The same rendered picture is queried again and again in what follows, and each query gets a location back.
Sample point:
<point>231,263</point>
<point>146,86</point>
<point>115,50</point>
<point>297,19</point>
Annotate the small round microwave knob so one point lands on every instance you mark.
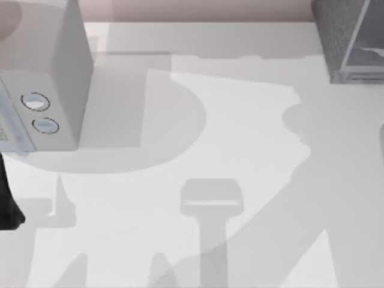
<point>45,125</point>

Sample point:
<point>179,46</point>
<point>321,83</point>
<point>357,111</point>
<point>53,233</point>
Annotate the grey cabinet with dark inside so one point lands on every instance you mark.
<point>336,36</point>

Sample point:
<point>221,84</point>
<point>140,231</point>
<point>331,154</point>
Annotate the large round microwave knob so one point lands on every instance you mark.
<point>35,101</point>

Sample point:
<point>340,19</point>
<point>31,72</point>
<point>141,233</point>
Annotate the pale microwave oven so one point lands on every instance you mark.
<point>51,60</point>

